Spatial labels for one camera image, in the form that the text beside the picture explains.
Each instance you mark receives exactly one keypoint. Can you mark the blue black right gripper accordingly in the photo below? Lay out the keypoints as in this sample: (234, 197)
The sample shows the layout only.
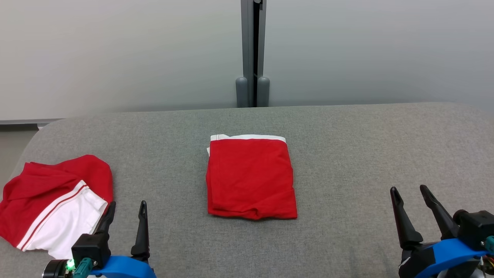
(444, 253)

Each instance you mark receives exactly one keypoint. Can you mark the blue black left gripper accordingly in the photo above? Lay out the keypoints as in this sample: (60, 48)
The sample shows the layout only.
(123, 268)

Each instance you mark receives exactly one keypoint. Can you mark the red shorts with white trim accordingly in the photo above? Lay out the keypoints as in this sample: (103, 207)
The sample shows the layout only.
(251, 177)

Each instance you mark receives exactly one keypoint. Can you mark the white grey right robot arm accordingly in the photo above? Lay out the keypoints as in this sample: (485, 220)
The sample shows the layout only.
(469, 273)

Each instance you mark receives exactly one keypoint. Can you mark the red and white striped garment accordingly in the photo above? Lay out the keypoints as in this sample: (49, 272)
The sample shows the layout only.
(46, 185)

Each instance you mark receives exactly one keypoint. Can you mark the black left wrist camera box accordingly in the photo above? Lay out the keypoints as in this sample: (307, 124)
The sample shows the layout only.
(90, 247)

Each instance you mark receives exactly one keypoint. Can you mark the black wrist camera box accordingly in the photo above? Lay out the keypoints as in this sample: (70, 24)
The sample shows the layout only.
(474, 226)
(90, 247)

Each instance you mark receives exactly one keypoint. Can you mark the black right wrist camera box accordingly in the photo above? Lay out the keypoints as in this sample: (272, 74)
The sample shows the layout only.
(474, 226)

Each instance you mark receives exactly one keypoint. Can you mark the grey partition base rail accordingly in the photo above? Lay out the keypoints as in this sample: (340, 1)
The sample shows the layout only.
(27, 121)

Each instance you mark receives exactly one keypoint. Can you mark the grey partition post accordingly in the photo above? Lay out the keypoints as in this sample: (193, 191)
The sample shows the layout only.
(247, 46)

